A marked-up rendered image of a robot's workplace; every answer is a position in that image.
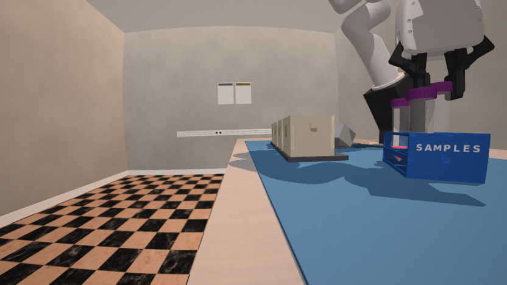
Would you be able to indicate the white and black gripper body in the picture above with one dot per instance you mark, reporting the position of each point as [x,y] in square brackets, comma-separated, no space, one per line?
[438,26]

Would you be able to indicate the blue bench mat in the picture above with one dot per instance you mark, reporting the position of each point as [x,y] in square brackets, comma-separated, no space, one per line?
[360,222]

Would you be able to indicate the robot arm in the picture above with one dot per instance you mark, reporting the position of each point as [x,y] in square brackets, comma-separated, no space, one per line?
[369,46]

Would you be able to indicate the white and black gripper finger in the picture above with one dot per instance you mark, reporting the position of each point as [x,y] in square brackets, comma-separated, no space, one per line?
[416,67]
[458,61]

